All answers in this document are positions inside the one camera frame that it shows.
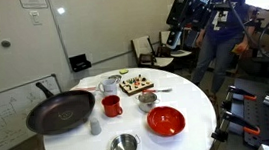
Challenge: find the red handled fork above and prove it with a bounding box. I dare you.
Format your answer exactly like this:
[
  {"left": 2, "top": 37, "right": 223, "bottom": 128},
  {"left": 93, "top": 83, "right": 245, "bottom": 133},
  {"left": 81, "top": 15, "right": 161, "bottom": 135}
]
[{"left": 142, "top": 88, "right": 172, "bottom": 93}]

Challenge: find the steel pot lid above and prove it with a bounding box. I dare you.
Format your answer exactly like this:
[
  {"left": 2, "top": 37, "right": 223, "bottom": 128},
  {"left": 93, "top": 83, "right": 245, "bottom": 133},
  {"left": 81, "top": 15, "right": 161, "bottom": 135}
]
[{"left": 138, "top": 92, "right": 157, "bottom": 103}]

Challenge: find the small steel pot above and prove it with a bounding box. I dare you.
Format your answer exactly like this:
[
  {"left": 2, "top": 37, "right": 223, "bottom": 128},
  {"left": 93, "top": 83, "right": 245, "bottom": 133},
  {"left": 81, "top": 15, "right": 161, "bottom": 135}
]
[{"left": 136, "top": 96, "right": 160, "bottom": 113}]

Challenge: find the empty steel pot front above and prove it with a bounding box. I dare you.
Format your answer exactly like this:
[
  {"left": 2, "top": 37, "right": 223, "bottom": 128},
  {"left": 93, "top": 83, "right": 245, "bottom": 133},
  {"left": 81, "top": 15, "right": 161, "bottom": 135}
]
[{"left": 107, "top": 133, "right": 140, "bottom": 150}]

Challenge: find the yellow green sponge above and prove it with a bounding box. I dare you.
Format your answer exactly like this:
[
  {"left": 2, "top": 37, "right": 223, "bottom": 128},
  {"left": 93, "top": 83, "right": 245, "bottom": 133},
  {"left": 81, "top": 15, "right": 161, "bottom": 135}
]
[{"left": 119, "top": 69, "right": 129, "bottom": 74}]

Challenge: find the round steel tin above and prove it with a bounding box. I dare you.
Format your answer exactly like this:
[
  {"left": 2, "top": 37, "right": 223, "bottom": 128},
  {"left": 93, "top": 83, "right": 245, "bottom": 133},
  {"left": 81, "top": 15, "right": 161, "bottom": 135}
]
[{"left": 109, "top": 75, "right": 122, "bottom": 83}]

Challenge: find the white ceramic mug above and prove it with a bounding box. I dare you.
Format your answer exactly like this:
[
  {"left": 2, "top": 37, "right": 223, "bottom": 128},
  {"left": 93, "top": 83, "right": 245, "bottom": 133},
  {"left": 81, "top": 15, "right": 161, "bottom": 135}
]
[{"left": 98, "top": 78, "right": 117, "bottom": 96}]

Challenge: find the red enamel mug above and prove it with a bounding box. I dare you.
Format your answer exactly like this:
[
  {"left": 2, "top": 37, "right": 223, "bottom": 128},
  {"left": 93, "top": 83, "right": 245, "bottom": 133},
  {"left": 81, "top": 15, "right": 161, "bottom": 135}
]
[{"left": 101, "top": 95, "right": 123, "bottom": 118}]

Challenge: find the white cloth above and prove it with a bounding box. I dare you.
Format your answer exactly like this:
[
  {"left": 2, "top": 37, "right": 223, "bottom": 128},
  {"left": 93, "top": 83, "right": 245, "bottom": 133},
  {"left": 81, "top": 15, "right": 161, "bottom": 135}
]
[{"left": 72, "top": 76, "right": 105, "bottom": 95}]

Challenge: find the red bowl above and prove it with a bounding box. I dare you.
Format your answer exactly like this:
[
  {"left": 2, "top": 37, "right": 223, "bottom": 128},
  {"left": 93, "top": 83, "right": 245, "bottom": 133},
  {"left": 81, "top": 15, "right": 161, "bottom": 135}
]
[{"left": 146, "top": 106, "right": 186, "bottom": 137}]

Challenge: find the black frying pan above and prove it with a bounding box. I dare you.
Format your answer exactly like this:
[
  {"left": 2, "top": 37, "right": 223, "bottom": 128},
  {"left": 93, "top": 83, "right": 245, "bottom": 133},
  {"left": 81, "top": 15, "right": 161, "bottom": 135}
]
[{"left": 26, "top": 82, "right": 95, "bottom": 135}]

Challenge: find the person in blue shirt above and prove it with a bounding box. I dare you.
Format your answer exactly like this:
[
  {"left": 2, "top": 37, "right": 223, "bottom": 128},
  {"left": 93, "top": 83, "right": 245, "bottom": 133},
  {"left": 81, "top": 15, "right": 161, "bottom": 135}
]
[{"left": 191, "top": 0, "right": 254, "bottom": 98}]

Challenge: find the leaning whiteboard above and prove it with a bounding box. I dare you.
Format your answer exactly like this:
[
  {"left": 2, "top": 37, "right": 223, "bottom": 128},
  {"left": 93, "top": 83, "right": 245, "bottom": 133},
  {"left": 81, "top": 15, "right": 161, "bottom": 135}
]
[{"left": 0, "top": 74, "right": 61, "bottom": 150}]

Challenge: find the wooden switch busy board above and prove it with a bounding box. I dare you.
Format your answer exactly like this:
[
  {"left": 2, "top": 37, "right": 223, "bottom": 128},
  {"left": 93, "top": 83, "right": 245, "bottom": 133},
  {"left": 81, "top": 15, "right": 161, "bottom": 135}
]
[{"left": 119, "top": 74, "right": 154, "bottom": 96}]

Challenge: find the black wall tray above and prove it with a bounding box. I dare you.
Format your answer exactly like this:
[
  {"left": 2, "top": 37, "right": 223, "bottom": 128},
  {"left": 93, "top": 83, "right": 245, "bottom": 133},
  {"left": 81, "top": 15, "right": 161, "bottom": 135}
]
[{"left": 70, "top": 54, "right": 91, "bottom": 72}]

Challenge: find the black clamp with orange handles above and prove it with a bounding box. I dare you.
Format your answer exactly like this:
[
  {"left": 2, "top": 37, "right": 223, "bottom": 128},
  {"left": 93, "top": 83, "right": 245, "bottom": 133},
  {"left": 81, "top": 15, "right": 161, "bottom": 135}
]
[{"left": 205, "top": 82, "right": 263, "bottom": 144}]

